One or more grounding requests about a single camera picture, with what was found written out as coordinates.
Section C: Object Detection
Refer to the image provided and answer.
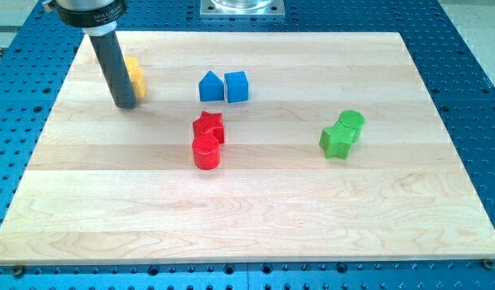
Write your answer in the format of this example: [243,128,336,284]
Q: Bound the blue perforated table plate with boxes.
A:
[0,1,495,289]

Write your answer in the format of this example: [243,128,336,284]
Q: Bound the yellow block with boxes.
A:
[124,56,148,98]

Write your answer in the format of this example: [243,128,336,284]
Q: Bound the red star block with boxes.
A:
[193,111,225,144]

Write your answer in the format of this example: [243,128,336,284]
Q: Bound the wooden board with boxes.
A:
[0,31,495,265]

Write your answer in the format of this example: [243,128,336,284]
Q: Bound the green star block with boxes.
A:
[319,122,356,160]

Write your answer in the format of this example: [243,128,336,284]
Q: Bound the blue cube block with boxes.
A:
[224,71,249,103]

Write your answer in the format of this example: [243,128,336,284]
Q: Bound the red cylinder block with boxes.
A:
[192,134,220,170]

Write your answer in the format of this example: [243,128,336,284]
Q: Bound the blue pentagon block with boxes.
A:
[198,71,224,102]

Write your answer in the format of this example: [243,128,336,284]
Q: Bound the green cylinder block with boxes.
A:
[339,110,365,142]

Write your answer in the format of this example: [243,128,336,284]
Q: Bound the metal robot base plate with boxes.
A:
[199,0,285,19]

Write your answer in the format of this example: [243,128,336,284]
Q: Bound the robot arm flange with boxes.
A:
[41,0,127,36]

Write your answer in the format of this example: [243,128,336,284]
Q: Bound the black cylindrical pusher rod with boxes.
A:
[89,31,136,109]

